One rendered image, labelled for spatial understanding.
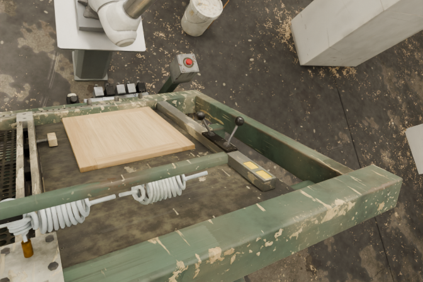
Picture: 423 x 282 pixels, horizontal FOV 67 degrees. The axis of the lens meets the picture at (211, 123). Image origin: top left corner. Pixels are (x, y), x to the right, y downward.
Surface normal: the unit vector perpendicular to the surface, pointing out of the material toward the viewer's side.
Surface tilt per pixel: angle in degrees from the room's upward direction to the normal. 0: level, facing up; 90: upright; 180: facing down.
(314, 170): 90
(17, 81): 0
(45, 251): 55
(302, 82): 0
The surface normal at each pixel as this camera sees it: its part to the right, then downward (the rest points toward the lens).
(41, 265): 0.02, -0.94
